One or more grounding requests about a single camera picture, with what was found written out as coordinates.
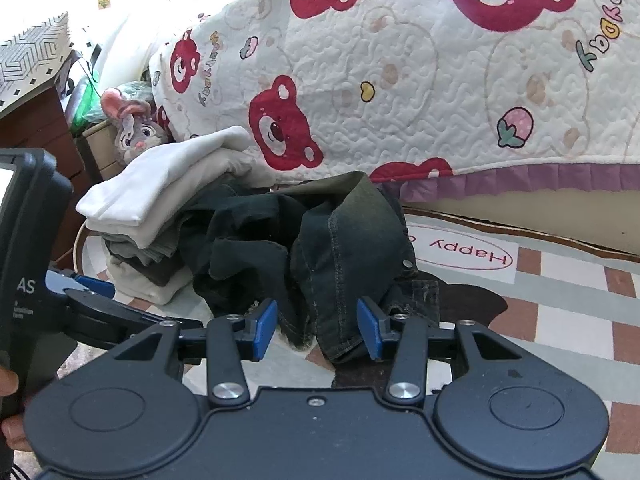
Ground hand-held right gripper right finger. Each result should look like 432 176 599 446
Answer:
357 296 523 406

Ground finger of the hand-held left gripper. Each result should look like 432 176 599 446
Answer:
47 269 117 303
65 290 203 356

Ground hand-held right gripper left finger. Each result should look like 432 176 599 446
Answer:
114 298 279 408

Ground dark blue jeans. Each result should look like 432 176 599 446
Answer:
287 170 442 362

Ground person's left hand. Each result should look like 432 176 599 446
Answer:
0 365 32 457

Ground dark olive folded garment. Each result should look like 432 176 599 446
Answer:
142 257 197 287

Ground brown wooden cabinet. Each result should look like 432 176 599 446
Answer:
0 50 92 263

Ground light wooden box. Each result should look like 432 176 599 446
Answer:
81 120 127 182

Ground white folded garment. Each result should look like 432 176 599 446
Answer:
75 126 275 252

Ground green plastic bag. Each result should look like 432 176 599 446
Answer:
64 45 109 137

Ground grey plush rabbit toy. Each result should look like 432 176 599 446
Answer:
100 87 173 166

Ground geometric patterned white box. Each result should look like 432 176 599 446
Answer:
0 10 74 111

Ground checkered printed floor mat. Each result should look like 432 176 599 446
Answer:
50 205 640 480

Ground white pillow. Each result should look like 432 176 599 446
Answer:
92 20 171 93

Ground bear print quilt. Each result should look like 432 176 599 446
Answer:
147 0 640 196

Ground white cable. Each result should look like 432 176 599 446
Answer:
71 219 90 282

